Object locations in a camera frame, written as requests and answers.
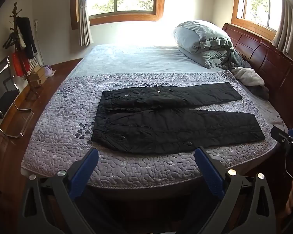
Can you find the black cable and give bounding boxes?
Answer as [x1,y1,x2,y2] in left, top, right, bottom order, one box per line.
[275,116,289,129]

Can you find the folded grey comforter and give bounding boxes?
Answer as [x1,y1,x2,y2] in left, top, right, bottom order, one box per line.
[173,19,253,70]

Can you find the black pants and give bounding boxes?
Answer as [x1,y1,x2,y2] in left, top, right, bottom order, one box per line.
[91,82,265,154]

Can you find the white fleece blanket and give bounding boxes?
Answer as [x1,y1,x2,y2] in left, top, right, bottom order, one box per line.
[232,67,265,86]

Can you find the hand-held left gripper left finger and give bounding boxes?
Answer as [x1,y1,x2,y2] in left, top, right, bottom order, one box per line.
[18,147,99,234]

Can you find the cardboard box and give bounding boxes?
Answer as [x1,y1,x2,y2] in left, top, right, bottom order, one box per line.
[27,67,47,87]

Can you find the narrow wooden-framed window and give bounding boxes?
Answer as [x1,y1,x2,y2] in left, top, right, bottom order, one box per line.
[231,0,287,41]

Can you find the beige curtain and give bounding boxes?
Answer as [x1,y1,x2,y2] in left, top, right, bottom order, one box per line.
[76,0,93,47]
[272,0,293,55]

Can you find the black chair with chrome frame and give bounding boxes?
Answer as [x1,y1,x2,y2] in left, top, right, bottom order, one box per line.
[0,56,35,139]

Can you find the wooden bed headboard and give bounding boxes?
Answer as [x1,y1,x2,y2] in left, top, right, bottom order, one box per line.
[222,23,293,133]

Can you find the light blue bed sheet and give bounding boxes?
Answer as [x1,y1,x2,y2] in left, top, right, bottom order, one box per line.
[70,44,290,137]

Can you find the small white and purple appliance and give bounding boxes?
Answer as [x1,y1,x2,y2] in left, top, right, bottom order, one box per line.
[42,65,57,77]

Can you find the dark grey garment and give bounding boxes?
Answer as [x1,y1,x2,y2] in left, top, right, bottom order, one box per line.
[248,83,270,101]

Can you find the wooden coat rack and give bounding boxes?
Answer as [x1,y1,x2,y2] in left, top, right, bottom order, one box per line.
[8,2,40,101]

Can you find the purple-grey quilted bedspread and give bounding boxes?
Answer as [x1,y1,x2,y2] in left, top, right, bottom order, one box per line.
[21,70,278,190]

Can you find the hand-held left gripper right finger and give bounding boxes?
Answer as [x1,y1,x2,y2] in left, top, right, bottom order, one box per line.
[194,146,277,234]

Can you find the red bag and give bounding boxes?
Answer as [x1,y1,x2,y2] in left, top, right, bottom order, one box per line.
[12,51,30,77]

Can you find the hanging black garment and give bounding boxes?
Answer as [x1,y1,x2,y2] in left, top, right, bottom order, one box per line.
[16,17,38,59]

